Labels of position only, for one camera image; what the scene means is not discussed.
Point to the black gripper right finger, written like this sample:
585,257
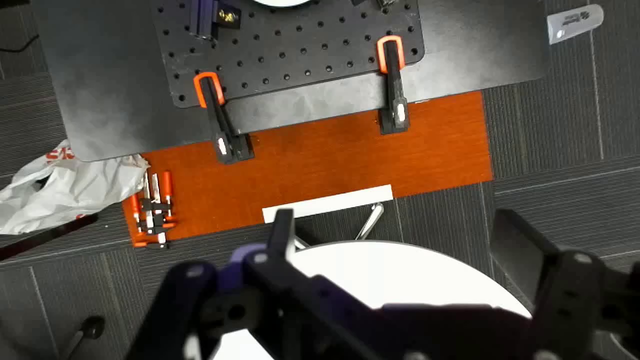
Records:
566,293

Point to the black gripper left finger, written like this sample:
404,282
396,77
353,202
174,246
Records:
287,233

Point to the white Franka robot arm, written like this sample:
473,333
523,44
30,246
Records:
281,2

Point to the white table base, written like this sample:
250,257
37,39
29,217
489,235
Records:
326,202

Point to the orange and silver tool bundle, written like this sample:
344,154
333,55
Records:
154,207

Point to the black perforated mounting board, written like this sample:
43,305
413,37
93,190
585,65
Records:
301,53

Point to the white crumpled plastic bag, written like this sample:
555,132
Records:
67,190

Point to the yellow and black sticker block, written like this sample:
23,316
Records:
229,16

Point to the grey metal mounting plate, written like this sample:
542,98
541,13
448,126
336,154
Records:
100,81

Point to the dark thin rod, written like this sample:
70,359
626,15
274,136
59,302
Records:
41,243

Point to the white printed label tag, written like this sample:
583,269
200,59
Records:
572,22

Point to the purple and black bracket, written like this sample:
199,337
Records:
203,16

